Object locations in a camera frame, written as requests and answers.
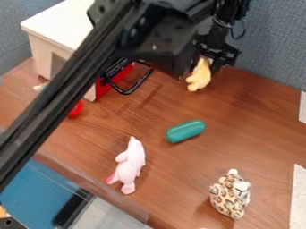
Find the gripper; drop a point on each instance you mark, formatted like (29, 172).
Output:
(223, 50)

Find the red toy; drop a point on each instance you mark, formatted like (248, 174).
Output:
(75, 109)

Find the pink plush animal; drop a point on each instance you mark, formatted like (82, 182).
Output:
(130, 165)

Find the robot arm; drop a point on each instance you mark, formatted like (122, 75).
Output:
(60, 98)

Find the spotted plush leopard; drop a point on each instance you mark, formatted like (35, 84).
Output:
(230, 193)

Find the cabinet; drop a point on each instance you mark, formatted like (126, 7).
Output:
(60, 27)

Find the green toy capsule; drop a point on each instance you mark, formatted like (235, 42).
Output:
(185, 131)

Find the yellow toy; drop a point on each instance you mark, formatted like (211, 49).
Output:
(200, 78)

